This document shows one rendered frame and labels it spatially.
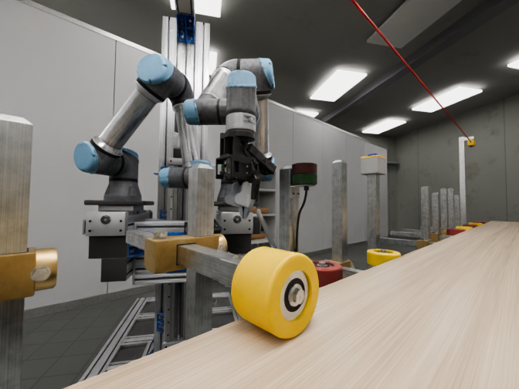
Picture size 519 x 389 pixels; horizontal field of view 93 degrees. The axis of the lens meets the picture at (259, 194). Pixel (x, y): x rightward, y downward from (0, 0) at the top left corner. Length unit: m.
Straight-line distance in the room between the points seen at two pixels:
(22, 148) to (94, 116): 2.78
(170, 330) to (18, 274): 1.10
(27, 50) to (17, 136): 2.91
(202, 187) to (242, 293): 0.24
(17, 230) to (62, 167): 2.65
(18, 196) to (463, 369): 0.46
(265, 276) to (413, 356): 0.14
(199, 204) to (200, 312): 0.19
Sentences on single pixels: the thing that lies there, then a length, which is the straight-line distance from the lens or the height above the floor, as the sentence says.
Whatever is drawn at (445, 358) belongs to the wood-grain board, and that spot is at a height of 0.90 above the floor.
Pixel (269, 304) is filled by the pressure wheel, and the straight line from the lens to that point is 0.23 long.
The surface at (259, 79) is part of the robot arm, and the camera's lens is 1.08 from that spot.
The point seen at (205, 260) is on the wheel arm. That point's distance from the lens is 0.35.
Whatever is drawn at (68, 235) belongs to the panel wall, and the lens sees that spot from 3.04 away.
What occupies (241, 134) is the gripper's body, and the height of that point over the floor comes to 1.19.
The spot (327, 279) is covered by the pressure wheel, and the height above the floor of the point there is 0.89.
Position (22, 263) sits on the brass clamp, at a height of 0.96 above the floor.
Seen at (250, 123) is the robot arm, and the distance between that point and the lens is 0.62.
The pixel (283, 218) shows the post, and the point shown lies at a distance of 0.62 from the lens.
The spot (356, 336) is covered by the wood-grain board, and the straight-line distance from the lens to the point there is 0.29.
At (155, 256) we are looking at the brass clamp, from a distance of 0.42.
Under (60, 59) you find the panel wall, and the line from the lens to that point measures 3.31.
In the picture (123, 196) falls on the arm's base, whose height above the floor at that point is 1.06.
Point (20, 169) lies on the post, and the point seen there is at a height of 1.06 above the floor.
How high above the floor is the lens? 1.03
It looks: 2 degrees up
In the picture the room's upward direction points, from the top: 1 degrees clockwise
